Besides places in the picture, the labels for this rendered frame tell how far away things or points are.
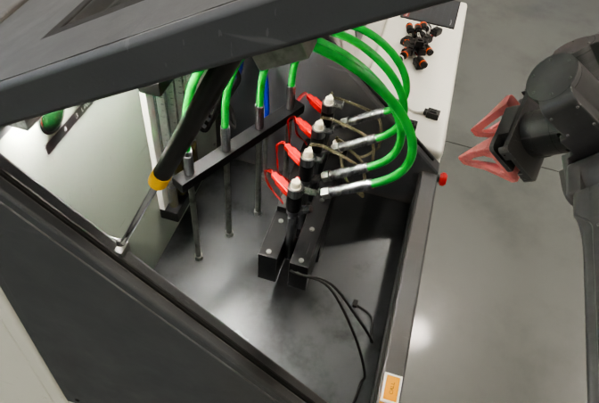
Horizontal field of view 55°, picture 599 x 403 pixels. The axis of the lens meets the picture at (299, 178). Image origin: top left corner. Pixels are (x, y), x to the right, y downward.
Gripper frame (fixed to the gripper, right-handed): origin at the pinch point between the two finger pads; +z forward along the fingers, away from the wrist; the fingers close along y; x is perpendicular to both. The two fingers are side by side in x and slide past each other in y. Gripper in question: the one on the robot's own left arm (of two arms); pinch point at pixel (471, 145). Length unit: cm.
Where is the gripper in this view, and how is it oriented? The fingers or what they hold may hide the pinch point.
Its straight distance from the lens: 81.0
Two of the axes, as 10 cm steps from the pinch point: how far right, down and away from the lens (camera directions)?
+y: -4.6, 7.8, -4.2
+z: -5.7, 1.0, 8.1
